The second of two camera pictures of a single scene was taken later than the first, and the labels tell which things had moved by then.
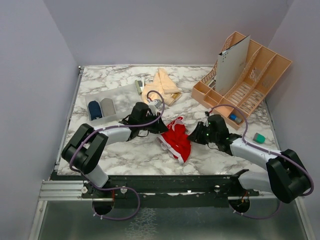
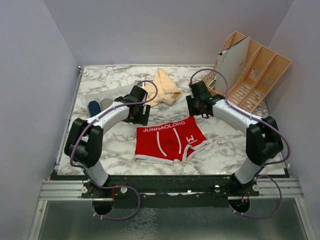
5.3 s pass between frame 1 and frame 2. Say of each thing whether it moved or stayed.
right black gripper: moved
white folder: stayed
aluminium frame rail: stayed
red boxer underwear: moved
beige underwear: stayed
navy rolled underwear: stayed
